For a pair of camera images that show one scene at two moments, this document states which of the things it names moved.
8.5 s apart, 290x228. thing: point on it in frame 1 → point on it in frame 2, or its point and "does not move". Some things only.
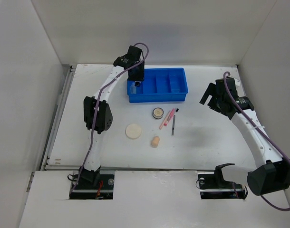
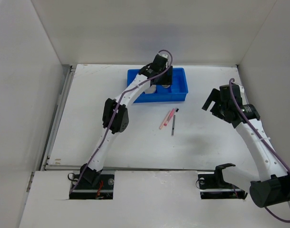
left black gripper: [139, 77] → [167, 80]
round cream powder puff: [133, 131] → [151, 89]
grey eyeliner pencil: [173, 125] does not move
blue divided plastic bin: [160, 84] does not move
